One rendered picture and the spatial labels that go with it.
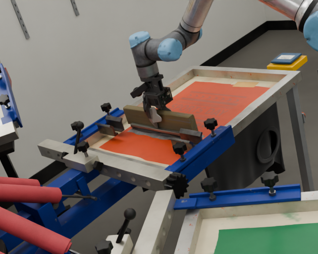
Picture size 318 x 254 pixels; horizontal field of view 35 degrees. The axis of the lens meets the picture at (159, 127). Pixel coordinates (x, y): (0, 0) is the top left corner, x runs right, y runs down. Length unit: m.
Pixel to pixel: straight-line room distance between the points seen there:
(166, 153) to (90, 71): 2.46
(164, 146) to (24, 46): 2.19
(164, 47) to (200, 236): 0.64
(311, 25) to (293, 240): 0.52
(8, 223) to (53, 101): 2.70
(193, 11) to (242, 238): 0.77
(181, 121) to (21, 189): 0.62
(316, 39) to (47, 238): 0.82
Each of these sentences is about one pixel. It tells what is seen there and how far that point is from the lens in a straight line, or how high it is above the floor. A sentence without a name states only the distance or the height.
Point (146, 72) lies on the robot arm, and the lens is 1.75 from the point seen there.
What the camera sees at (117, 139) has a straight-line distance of 1.97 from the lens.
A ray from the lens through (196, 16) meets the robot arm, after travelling 1.68.
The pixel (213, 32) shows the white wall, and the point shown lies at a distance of 5.22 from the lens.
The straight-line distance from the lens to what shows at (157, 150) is 1.79.
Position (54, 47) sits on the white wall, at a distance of 3.94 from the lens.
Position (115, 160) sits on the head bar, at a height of 1.04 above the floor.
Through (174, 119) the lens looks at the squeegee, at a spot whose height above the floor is 1.04.
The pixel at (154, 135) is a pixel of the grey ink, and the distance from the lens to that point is 1.90.
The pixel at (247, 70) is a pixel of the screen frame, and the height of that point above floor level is 0.99.
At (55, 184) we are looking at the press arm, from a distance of 1.63.
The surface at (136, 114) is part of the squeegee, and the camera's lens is 1.94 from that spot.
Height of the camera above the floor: 1.78
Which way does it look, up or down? 25 degrees down
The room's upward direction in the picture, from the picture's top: 17 degrees counter-clockwise
